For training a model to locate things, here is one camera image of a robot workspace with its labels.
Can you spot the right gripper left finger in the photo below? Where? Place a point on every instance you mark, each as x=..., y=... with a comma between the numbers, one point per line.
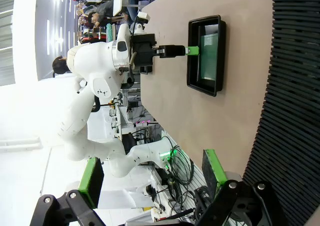
x=92, y=183

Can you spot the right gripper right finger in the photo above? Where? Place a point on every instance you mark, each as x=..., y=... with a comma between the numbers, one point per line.
x=212, y=173

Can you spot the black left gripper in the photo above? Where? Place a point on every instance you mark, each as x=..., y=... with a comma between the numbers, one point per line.
x=172, y=51

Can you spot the green circuit board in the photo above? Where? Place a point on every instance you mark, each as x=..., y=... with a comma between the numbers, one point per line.
x=208, y=60

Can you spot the black ESD tray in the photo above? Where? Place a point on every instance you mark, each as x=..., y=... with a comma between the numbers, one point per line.
x=193, y=73

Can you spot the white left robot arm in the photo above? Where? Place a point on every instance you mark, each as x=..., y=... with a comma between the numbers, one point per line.
x=95, y=68

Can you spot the person in grey jacket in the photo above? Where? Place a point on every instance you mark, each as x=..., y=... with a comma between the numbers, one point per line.
x=107, y=9

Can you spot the black slotted board rack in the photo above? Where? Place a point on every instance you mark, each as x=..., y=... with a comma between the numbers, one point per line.
x=295, y=85

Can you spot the seated person dark hair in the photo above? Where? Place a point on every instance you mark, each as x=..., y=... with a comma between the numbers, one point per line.
x=60, y=64

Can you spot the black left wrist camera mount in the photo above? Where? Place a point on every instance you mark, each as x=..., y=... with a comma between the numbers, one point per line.
x=143, y=50

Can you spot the white camera on stand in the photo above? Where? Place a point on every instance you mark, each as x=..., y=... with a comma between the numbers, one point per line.
x=143, y=16

